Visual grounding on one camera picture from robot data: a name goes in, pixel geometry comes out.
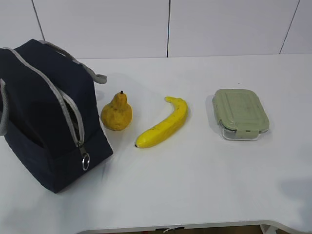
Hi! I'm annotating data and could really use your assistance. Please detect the yellow banana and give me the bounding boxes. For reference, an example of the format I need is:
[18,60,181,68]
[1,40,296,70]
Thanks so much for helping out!
[135,96,188,148]

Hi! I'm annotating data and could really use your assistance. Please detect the yellow pear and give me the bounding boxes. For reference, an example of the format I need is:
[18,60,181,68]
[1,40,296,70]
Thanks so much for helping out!
[100,91,133,131]

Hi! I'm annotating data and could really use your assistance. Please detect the glass container with green lid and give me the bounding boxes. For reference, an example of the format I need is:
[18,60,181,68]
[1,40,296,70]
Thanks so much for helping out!
[212,89,270,141]

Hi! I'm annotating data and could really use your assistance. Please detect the navy blue lunch bag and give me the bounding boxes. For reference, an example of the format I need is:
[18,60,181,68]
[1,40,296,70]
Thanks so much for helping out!
[0,39,113,193]

